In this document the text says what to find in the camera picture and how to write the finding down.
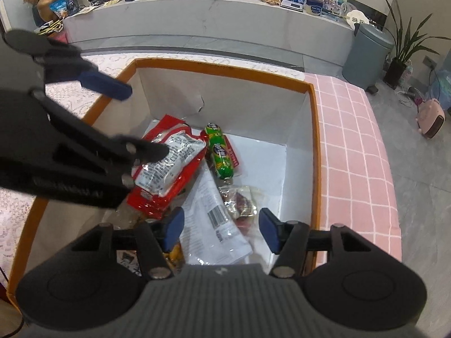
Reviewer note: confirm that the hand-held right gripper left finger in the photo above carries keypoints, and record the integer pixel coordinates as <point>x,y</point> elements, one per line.
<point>173,227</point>

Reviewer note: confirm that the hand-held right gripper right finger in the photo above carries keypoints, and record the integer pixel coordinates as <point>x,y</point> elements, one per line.
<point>269,229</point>

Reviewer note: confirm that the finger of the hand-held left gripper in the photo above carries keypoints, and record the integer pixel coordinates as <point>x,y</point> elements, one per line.
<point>141,151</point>
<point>105,84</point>

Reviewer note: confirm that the clear packet with brown snack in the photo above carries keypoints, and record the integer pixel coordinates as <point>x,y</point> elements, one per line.
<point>243,202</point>

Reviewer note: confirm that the red meat snack packet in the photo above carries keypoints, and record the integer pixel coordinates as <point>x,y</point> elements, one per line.
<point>176,165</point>

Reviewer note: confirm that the large clear plastic snack packet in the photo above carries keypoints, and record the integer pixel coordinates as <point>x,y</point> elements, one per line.
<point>211,218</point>

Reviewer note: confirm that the orange cardboard box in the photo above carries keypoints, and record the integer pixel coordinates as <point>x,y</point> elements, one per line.
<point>253,112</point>

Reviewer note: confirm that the orange fried snack packet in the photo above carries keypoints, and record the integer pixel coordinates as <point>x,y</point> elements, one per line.
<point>175,255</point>

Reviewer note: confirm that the pink basket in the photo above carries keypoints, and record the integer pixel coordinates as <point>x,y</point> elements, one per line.
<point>58,36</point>

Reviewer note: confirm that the white lace tablecloth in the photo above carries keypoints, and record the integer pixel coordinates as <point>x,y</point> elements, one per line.
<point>14,218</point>

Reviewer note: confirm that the papers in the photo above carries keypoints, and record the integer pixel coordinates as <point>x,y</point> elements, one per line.
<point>86,8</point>

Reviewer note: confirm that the green sausage snack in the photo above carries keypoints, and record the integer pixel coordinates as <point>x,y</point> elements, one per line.
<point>219,151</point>

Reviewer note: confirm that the blue snack bag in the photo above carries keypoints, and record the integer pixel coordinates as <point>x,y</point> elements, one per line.
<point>59,8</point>

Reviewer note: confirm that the gold vase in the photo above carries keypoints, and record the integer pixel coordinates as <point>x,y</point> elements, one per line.
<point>49,7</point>

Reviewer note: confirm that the dark vase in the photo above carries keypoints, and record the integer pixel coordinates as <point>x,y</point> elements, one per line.
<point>35,16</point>

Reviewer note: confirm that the white marble media console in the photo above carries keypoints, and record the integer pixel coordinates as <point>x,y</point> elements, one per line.
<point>211,21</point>

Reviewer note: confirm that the pink heater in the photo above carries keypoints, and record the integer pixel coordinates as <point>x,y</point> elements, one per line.
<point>431,119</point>

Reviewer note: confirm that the grey trash bin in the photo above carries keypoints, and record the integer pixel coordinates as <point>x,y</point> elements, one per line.
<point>368,56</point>

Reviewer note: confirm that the long-leaf plant in black pot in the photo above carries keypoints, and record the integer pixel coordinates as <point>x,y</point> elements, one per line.
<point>396,74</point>

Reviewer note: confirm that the white digital scale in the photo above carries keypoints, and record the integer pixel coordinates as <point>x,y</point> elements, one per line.
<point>291,5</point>

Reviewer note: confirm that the blue water jug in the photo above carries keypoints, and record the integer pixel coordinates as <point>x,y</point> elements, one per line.
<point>442,89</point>

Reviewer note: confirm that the blue lidded jar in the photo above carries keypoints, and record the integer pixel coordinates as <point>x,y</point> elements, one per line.
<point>313,7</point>

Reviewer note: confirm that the white round disc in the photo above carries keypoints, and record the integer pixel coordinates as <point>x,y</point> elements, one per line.
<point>356,19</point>

